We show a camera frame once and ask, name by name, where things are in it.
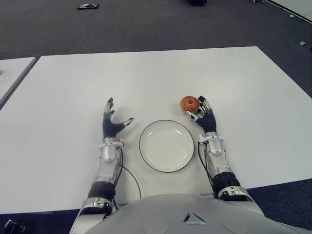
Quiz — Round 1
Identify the neighbouring white table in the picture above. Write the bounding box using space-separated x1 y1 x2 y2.
0 57 37 110

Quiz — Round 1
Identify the white plate with black rim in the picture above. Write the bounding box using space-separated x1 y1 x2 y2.
139 119 195 173

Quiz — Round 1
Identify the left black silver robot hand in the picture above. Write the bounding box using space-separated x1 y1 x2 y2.
101 97 135 139

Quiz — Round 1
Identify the black metal device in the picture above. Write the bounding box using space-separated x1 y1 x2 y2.
0 218 26 234

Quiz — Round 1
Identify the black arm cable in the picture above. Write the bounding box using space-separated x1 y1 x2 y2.
197 141 215 194
117 146 141 198

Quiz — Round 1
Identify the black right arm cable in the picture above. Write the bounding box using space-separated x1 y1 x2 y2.
197 141 215 194

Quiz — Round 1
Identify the white table with dark edge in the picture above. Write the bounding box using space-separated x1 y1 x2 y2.
264 0 312 25

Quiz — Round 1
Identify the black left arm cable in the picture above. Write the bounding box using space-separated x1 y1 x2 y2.
117 146 141 198

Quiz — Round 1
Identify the red-brown apple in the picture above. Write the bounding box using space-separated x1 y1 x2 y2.
180 96 202 114

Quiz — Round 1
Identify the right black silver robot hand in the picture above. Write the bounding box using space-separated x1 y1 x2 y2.
185 95 217 134

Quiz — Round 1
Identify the dark flat object on floor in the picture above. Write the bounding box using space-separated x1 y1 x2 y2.
77 3 99 10

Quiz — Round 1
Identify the grey robot torso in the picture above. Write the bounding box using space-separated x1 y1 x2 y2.
82 194 305 234

